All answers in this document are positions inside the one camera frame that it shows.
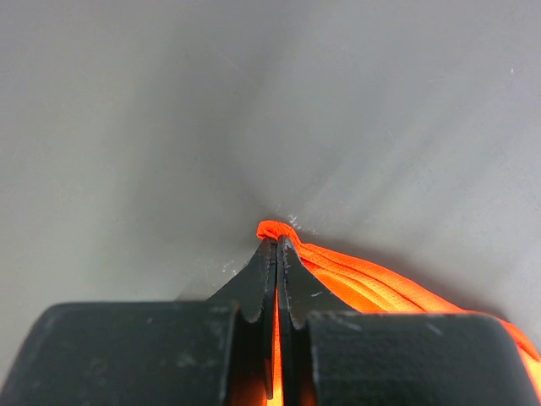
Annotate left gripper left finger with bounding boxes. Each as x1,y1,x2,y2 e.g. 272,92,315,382
1,240,276,405

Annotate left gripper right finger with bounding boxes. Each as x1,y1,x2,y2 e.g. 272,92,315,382
276,237,540,405

